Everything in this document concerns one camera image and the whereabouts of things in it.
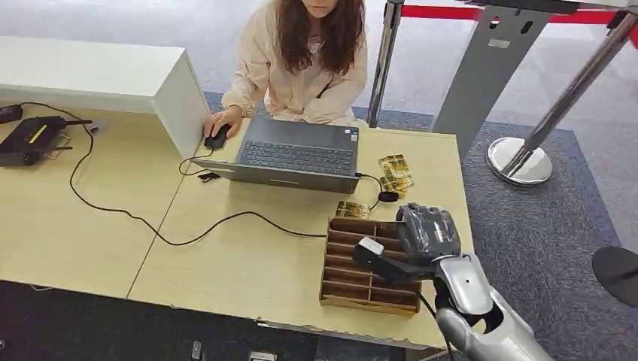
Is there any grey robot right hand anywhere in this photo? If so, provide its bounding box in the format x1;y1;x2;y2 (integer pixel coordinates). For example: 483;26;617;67
395;202;463;266

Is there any person's right hand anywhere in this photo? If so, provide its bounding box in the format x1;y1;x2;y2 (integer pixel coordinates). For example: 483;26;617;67
203;106;246;140

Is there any black computer mouse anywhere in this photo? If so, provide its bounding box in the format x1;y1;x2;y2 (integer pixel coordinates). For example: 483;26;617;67
203;123;232;151

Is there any gold printed card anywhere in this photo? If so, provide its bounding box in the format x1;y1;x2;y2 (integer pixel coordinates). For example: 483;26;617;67
378;153;411;177
380;174;415;199
336;200;372;220

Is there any grey laptop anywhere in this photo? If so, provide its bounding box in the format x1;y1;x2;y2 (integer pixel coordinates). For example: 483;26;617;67
190;115;361;195

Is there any person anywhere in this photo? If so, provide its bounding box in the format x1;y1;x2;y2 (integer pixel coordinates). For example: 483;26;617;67
203;0;370;139

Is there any wooden card box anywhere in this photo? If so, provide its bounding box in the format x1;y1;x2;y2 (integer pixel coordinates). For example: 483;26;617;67
319;216;424;317

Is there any chrome stanchion with round base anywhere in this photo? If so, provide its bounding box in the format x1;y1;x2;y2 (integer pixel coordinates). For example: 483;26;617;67
486;10;638;187

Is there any white box shelf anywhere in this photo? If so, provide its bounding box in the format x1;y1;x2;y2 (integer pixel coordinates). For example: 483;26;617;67
0;35;212;160

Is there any grey metal table leg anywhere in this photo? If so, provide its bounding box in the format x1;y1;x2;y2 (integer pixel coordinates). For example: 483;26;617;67
431;0;580;162

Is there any black router with antennas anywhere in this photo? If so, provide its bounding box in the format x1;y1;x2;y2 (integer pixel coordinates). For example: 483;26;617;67
0;114;94;168

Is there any black power adapter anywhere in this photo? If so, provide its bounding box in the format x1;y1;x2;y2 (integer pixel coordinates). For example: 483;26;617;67
0;103;24;125

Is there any red barrier belt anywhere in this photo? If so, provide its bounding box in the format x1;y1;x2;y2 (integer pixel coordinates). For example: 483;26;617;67
400;4;638;50

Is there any black laptop power cable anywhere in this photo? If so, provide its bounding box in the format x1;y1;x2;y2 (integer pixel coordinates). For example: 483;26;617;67
355;172;400;211

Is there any black mouse cable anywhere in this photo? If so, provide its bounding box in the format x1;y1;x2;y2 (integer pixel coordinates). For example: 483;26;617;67
178;147;216;178

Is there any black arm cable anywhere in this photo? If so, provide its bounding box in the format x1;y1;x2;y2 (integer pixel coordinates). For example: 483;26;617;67
418;293;458;361

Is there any long black cable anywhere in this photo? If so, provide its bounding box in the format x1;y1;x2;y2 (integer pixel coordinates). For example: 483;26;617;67
19;102;328;247

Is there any chrome stanchion post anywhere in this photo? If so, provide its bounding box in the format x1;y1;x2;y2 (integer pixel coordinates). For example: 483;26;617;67
367;0;406;129

